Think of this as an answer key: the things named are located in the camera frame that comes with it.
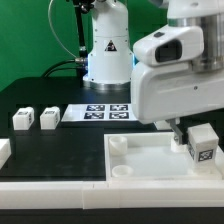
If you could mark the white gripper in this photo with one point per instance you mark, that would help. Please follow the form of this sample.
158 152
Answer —
173 91

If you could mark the white front fence rail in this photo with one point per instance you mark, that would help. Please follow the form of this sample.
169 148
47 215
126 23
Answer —
118 194

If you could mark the white square tabletop tray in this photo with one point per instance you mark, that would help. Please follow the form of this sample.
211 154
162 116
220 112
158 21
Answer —
154 156

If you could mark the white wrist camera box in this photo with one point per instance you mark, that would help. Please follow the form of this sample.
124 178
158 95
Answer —
170 45

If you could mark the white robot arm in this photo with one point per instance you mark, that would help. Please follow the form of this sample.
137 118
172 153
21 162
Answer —
112 59

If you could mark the white left fence piece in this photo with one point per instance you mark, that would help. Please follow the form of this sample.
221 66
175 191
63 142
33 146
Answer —
5 151

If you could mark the black camera pole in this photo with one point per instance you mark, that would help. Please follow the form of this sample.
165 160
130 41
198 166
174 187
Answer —
81 7

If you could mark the white sheet with markers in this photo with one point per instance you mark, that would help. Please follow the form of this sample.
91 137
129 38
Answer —
98 112

